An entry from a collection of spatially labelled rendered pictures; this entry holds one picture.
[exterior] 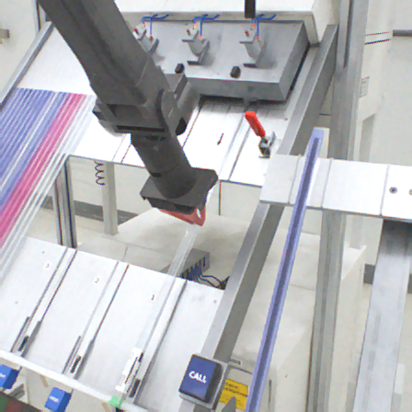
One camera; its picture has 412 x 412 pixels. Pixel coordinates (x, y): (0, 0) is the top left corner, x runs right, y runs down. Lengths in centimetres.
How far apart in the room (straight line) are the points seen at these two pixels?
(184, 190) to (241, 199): 211
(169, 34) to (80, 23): 54
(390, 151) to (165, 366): 191
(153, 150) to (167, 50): 39
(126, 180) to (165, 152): 256
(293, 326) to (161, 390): 45
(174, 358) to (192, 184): 25
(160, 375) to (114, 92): 40
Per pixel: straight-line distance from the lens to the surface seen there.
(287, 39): 95
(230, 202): 289
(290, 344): 110
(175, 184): 73
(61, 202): 148
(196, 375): 72
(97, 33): 55
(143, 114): 63
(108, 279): 88
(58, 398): 85
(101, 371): 83
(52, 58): 130
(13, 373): 92
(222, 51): 98
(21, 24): 361
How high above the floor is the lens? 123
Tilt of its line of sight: 20 degrees down
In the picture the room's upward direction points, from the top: straight up
